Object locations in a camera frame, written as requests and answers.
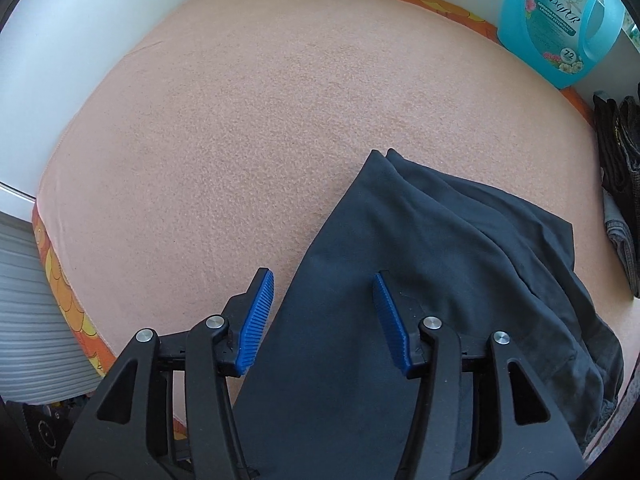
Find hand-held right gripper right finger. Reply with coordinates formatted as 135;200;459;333
373;270;585;480

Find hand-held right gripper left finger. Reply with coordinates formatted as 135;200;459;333
56;267;276;480

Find dark grey pants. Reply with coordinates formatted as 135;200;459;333
235;147;626;480

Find peach fleece blanket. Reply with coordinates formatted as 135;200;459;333
35;0;640;466

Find grey ribbed panel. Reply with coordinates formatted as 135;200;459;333
0;210;104;406

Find folded grey jeans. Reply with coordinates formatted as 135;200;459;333
602;194;640;299

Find folded black garment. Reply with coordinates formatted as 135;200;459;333
592;91;640;202

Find blue detergent bottle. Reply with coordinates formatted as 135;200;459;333
496;0;630;90

